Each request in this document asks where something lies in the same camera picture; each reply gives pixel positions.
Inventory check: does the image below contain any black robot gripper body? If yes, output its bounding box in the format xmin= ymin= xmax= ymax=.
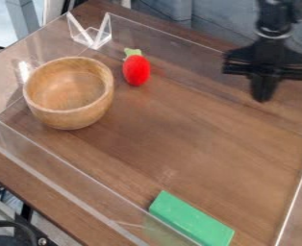
xmin=221 ymin=41 xmax=302 ymax=81

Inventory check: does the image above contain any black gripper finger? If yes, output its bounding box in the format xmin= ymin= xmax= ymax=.
xmin=251 ymin=74 xmax=264 ymax=102
xmin=263 ymin=77 xmax=280 ymax=101

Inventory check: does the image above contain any red plush strawberry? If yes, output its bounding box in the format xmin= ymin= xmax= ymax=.
xmin=121 ymin=48 xmax=151 ymax=86

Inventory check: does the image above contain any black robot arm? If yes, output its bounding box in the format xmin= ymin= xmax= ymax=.
xmin=221 ymin=0 xmax=302 ymax=103

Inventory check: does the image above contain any wooden bowl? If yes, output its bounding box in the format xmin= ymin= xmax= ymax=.
xmin=22 ymin=57 xmax=115 ymax=130

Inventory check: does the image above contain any green rectangular block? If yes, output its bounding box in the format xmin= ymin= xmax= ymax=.
xmin=149 ymin=190 xmax=235 ymax=246

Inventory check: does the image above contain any clear acrylic tray enclosure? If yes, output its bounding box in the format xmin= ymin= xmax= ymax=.
xmin=0 ymin=13 xmax=302 ymax=246

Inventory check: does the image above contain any black metal table bracket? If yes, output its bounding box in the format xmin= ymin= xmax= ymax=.
xmin=14 ymin=204 xmax=58 ymax=246

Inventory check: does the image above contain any black cable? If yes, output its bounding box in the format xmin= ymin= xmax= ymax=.
xmin=0 ymin=219 xmax=40 ymax=246

